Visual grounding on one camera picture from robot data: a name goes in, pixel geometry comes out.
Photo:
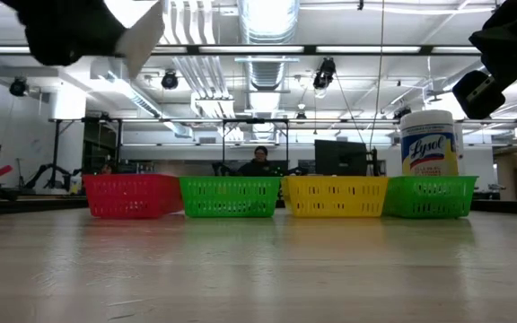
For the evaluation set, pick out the yellow plastic slotted basket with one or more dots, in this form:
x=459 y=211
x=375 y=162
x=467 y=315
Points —
x=330 y=197

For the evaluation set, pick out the black hanging camera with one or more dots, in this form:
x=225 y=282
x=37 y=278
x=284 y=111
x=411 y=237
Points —
x=324 y=74
x=17 y=87
x=169 y=80

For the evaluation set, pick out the white jar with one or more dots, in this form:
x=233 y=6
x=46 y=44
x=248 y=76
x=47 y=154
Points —
x=75 y=185

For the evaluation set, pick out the red plastic slotted basket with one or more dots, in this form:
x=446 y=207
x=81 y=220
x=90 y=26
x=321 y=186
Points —
x=128 y=197

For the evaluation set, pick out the black workstation frame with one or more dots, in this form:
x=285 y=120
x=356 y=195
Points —
x=222 y=134

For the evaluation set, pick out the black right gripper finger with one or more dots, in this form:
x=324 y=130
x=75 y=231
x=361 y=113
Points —
x=503 y=54
x=514 y=20

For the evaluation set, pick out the green plastic slotted basket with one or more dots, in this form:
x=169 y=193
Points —
x=429 y=197
x=222 y=193

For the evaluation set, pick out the person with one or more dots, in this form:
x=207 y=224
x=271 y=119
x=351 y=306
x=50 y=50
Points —
x=258 y=165
x=106 y=169

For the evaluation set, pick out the black background robot arm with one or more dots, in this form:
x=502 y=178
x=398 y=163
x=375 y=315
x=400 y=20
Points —
x=52 y=169

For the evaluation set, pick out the Lysol wipes canister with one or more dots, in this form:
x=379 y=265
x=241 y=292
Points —
x=433 y=152

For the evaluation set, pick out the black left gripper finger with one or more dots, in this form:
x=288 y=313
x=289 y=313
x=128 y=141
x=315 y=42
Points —
x=101 y=45
x=103 y=18

